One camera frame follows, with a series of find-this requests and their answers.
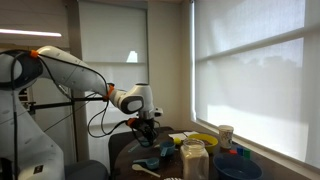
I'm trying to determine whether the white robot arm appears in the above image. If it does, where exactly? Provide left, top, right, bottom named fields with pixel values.
left=0, top=46, right=163, bottom=180

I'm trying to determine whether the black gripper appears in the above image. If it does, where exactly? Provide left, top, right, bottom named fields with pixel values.
left=134, top=107, right=163, bottom=147

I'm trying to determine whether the patterned white plate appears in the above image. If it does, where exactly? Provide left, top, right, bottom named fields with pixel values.
left=163, top=177, right=183, bottom=180

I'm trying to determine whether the green toy block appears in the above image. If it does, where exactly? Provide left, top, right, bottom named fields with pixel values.
left=243, top=149, right=251, bottom=159

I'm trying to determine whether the patterned paper cup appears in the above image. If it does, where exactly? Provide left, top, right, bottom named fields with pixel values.
left=218, top=125, right=234, bottom=149

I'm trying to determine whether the white paper napkin far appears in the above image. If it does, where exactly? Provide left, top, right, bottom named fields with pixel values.
left=183, top=131, right=199, bottom=137

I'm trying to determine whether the white paper napkin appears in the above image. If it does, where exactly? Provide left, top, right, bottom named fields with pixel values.
left=168, top=133, right=187, bottom=140
left=183, top=131, right=199, bottom=137

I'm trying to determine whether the white paper napkin near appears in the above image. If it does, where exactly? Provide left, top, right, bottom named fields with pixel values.
left=168, top=133, right=187, bottom=140

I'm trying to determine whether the medium teal measuring cup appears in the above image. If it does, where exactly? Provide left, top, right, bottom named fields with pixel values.
left=134, top=157, right=160, bottom=170

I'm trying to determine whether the blue toy block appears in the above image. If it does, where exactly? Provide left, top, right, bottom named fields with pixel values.
left=236, top=147, right=244, bottom=156

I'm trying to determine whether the yellow bowl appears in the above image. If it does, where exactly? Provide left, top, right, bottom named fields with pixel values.
left=189, top=134, right=218, bottom=154

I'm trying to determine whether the dark blue bowl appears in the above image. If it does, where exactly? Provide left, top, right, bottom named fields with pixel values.
left=213, top=153, right=263, bottom=180

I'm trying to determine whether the white plastic spoon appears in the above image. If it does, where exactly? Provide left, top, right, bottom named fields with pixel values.
left=131, top=164, right=161, bottom=178

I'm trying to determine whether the small teal measuring cup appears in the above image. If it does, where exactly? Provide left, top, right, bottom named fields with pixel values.
left=127, top=141, right=153, bottom=153

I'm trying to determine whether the glass jar with rice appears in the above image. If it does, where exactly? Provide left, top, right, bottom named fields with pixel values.
left=180, top=138, right=209, bottom=180

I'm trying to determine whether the yellow lemon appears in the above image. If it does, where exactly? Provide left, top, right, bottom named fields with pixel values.
left=173, top=138, right=182, bottom=145

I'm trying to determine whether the red toy block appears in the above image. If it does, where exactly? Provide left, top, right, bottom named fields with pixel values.
left=229, top=150, right=237, bottom=154

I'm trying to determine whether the large teal measuring cup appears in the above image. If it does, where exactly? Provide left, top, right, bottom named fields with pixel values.
left=160, top=141, right=175, bottom=157

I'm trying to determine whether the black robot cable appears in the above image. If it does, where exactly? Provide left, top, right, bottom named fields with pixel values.
left=9, top=49, right=141, bottom=180

